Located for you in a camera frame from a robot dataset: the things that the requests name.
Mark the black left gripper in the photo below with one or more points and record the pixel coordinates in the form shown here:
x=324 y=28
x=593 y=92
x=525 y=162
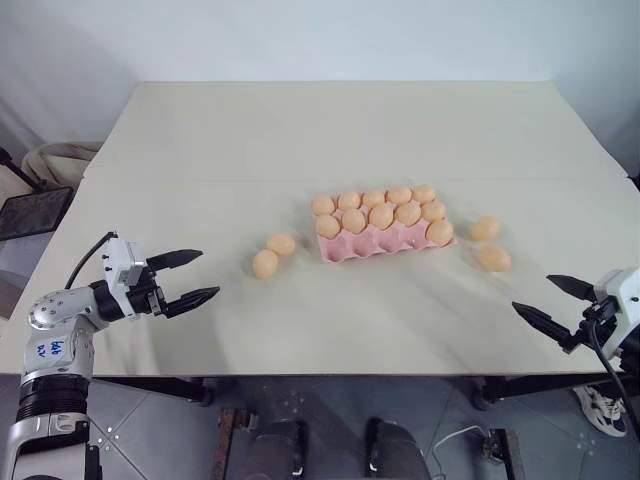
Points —
x=145 y=297

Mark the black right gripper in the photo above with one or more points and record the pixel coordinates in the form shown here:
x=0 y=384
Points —
x=595 y=325

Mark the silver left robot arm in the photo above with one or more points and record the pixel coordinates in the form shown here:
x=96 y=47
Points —
x=52 y=350

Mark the dark grey panel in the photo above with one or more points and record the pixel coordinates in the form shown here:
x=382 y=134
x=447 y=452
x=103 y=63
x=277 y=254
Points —
x=35 y=212

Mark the pink egg tray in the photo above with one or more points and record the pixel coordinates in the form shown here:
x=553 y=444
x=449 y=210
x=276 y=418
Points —
x=380 y=245

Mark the tan egg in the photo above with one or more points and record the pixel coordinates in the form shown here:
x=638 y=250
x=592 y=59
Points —
x=381 y=215
x=399 y=195
x=328 y=226
x=440 y=232
x=485 y=228
x=265 y=263
x=494 y=258
x=323 y=205
x=424 y=193
x=280 y=244
x=353 y=220
x=373 y=198
x=408 y=213
x=349 y=200
x=433 y=211

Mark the white and navy sneaker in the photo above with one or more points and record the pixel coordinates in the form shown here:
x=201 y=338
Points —
x=600 y=410

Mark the rusty brown metal bar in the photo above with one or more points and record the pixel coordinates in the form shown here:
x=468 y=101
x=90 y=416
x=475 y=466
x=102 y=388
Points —
x=505 y=452
x=232 y=440

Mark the beige fabric basket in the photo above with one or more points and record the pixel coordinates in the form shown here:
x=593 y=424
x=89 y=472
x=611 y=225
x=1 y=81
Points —
x=60 y=162

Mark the black stand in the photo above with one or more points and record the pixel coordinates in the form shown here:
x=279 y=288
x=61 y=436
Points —
x=20 y=172

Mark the dark rounded shape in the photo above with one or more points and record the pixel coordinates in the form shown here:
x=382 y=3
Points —
x=280 y=450
x=395 y=450

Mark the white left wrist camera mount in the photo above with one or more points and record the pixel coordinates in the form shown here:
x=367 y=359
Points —
x=121 y=262

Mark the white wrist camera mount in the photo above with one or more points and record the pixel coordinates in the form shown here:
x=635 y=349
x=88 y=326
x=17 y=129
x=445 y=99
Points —
x=121 y=262
x=625 y=295

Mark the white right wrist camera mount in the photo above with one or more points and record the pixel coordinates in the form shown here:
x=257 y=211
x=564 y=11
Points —
x=625 y=295

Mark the black table leg frame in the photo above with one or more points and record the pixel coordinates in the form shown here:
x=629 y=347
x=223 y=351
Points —
x=165 y=387
x=530 y=387

